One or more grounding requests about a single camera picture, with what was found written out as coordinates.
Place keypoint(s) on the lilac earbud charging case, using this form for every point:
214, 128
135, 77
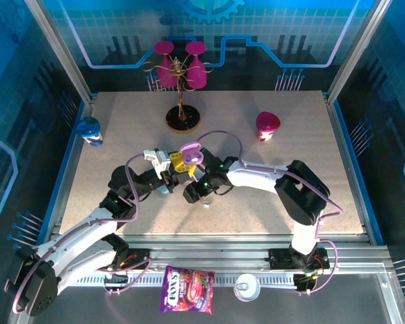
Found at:
189, 148

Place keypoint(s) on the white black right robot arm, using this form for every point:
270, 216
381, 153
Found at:
256, 175

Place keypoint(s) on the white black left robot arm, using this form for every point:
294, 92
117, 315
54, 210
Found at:
81, 233

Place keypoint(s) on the blue lidded cup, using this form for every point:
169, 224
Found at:
87, 128

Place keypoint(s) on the pink lidded cup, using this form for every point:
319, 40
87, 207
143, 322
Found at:
266, 121

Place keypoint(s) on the pink wine glass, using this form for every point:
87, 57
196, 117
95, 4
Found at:
165, 76
198, 76

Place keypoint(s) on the small black control box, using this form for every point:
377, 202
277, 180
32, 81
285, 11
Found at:
116, 281
305, 281

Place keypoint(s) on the purple Fox's candy bag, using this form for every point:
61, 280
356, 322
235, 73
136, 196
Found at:
185, 290

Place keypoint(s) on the aluminium side rail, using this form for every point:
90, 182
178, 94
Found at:
69, 168
348, 168

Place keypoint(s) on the aluminium front rail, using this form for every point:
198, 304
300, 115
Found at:
216, 251

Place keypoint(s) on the aluminium frame post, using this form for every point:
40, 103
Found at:
356, 50
60, 50

